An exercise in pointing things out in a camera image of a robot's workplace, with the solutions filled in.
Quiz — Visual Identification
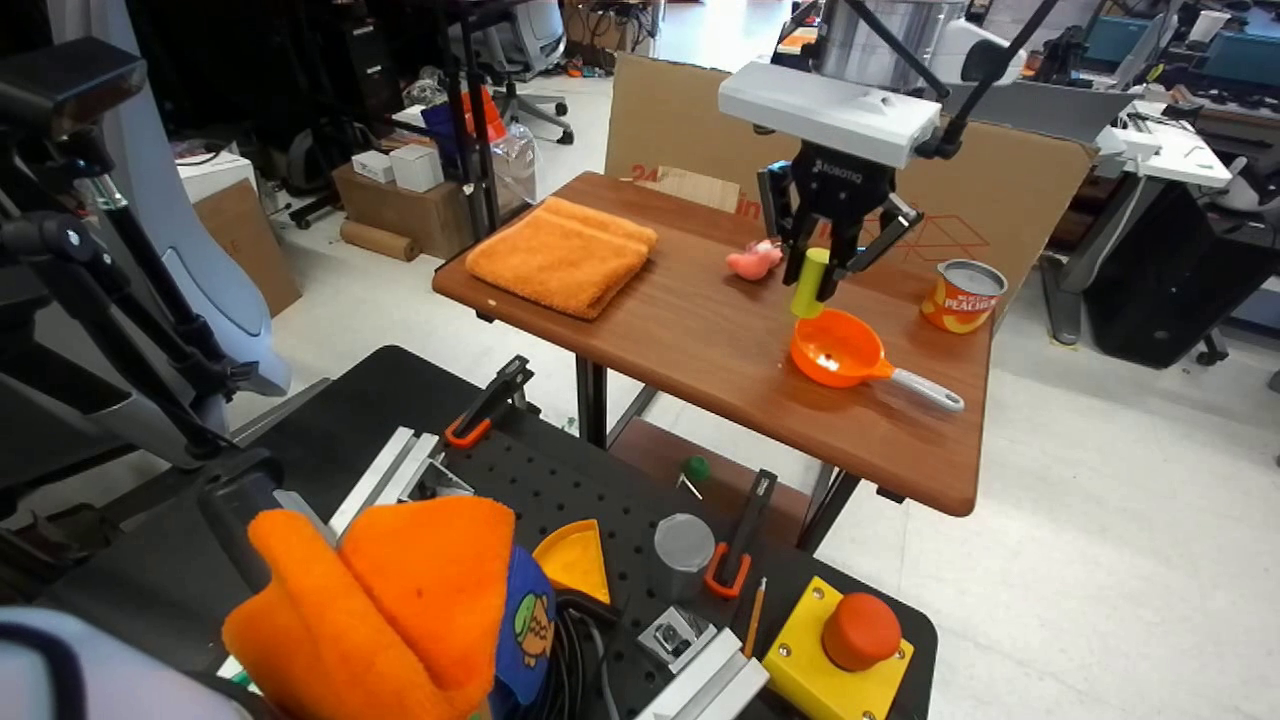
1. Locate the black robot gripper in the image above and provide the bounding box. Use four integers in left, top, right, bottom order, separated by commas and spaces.
755, 138, 927, 304

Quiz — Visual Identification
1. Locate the yellow green marker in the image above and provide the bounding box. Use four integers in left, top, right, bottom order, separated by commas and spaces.
789, 244, 834, 322

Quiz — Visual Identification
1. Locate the small black white square block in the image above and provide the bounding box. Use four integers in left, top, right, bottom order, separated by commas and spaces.
636, 605, 719, 674

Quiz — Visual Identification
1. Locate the pink toy object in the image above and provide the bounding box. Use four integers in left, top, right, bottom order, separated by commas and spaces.
724, 234, 789, 288

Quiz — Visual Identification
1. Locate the orange and white can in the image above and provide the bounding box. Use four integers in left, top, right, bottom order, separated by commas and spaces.
920, 251, 1013, 338

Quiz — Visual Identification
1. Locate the brown cardboard sheet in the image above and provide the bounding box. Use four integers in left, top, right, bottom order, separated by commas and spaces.
602, 53, 1098, 291

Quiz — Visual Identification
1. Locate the folded orange towel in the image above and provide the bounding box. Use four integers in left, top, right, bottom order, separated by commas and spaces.
461, 191, 666, 322

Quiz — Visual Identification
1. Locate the wooden lower table board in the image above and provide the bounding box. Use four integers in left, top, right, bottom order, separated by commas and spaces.
608, 414, 838, 537

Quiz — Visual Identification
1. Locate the grey cylinder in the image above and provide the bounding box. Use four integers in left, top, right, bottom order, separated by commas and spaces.
653, 508, 719, 581

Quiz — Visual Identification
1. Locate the white desk with black legs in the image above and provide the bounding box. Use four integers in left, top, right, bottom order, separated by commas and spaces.
1038, 94, 1241, 347

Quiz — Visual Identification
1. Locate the wooden pencil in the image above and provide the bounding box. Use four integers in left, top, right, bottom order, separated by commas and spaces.
741, 571, 775, 660

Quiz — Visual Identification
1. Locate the orange wedge piece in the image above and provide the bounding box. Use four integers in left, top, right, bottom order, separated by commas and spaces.
528, 517, 616, 607

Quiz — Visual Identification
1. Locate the low brown cardboard box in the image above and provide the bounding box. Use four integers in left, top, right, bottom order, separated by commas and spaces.
331, 154, 482, 264

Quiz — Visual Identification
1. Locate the yellow emergency stop button box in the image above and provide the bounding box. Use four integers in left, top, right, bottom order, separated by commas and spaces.
761, 571, 920, 720

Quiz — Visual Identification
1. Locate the black perforated breadboard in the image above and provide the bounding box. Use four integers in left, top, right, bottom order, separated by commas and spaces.
37, 338, 942, 720

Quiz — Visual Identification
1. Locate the blue cap with patch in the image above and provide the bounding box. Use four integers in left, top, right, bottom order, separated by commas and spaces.
491, 545, 566, 720

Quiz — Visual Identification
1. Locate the orange plush hat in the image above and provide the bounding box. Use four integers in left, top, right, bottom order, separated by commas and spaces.
216, 490, 521, 720

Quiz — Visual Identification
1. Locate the cardboard box with white top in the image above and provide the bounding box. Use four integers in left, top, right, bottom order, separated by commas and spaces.
174, 145, 305, 318

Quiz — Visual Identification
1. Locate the light blue hanging cloth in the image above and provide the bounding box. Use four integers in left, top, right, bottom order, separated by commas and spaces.
94, 86, 295, 392

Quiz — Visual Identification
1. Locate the black metal table frame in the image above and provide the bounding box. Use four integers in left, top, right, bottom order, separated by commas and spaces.
572, 356, 864, 554

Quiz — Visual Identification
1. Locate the black clamp orange handle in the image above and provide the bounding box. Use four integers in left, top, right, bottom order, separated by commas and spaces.
441, 353, 542, 454
701, 469, 782, 605

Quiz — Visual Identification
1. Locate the aluminium extrusion rail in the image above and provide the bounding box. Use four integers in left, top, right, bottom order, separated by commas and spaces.
326, 422, 453, 540
636, 622, 775, 720

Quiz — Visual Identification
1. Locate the cable bundle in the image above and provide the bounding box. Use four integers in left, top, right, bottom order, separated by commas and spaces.
533, 593, 631, 720

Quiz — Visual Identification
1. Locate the black camera tripod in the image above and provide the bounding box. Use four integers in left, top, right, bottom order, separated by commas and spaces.
0, 36, 335, 605

